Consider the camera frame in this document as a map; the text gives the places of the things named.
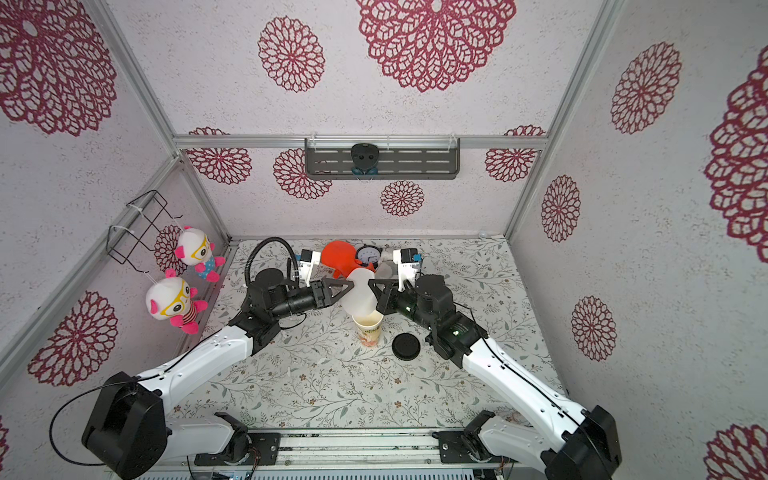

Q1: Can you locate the pink white doll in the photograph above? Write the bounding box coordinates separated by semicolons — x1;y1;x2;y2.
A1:
145;269;209;335
173;226;226;283

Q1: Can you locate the black cup lid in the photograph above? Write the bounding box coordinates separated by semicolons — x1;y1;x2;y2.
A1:
391;333;421;361

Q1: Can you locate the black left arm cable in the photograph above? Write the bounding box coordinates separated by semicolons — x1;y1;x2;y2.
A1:
244;236;300;289

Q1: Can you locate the black wire basket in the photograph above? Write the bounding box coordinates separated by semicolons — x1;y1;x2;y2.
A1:
104;189;185;278

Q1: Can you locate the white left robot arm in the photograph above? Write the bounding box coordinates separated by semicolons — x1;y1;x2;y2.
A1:
81;269;354;479

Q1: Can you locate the grey metal wall shelf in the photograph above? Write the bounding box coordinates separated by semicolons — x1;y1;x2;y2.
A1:
304;138;461;181

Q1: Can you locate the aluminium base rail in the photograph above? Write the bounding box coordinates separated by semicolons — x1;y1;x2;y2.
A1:
142;427;513;479

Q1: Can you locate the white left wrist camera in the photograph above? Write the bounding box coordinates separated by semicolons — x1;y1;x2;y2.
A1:
298;249;321;287

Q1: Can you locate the small round clock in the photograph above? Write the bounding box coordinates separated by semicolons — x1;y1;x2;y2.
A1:
356;244;383;270

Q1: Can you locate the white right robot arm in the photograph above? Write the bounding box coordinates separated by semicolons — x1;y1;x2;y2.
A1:
368;274;622;479

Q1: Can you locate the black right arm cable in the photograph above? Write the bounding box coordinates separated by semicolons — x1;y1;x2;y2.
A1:
455;302;589;433

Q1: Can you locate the lower pink white doll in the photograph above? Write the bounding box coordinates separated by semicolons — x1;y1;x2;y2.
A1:
145;269;209;335

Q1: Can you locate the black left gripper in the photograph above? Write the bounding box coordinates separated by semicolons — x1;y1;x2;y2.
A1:
272;277;355;322

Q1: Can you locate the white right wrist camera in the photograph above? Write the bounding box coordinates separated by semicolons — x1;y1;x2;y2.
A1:
392;248;423;292

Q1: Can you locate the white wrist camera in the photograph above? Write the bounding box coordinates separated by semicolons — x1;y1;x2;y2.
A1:
392;248;423;292
298;249;321;287

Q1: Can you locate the black object on shelf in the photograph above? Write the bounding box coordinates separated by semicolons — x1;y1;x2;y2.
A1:
350;143;380;176

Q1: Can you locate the upper pink white doll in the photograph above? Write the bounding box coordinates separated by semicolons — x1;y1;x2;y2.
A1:
173;226;226;283

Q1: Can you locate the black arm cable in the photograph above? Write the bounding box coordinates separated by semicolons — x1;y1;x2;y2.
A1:
244;236;300;289
455;302;589;433

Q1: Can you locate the orange plastic toy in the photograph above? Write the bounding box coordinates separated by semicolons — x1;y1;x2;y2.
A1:
321;240;362;279

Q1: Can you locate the paper milk tea cup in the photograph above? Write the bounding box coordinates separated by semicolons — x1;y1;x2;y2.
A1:
353;310;383;347

